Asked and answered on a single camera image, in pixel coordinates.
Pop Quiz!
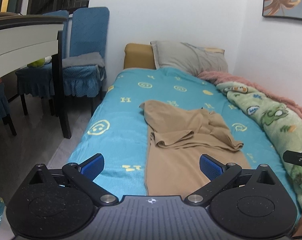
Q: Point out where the tan t-shirt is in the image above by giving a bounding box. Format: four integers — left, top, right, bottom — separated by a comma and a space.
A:
140, 100, 251, 198

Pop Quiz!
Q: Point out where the far blue covered chair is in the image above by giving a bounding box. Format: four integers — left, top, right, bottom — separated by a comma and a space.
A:
15, 10, 70, 117

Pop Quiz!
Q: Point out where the grey pillow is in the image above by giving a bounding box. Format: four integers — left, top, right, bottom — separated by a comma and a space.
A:
151, 41, 228, 76

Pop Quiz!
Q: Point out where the green plush toy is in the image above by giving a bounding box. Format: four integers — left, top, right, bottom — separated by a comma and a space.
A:
27, 56, 52, 68

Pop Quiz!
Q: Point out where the pink fluffy blanket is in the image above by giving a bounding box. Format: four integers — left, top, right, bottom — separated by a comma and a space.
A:
197, 70, 302, 119

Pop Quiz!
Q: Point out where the green cartoon fleece blanket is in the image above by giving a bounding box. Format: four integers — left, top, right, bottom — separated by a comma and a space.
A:
217, 81, 302, 213

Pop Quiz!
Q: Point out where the white black desk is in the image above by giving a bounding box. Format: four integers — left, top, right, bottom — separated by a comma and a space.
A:
0, 12, 72, 139

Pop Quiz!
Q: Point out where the blue covered chair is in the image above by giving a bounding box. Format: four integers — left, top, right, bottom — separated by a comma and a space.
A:
15, 10, 70, 117
63, 7, 110, 113

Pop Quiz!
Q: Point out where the teal patterned bed sheet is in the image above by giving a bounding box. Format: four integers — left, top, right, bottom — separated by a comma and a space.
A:
67, 67, 302, 215

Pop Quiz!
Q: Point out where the near blue covered chair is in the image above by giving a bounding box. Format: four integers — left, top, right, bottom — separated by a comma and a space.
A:
63, 7, 110, 113

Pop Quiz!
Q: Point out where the mustard yellow headboard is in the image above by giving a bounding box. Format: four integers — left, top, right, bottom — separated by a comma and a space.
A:
123, 43, 156, 69

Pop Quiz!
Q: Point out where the grey folded cloth on chair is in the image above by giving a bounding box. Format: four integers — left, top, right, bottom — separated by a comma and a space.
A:
62, 52, 105, 68

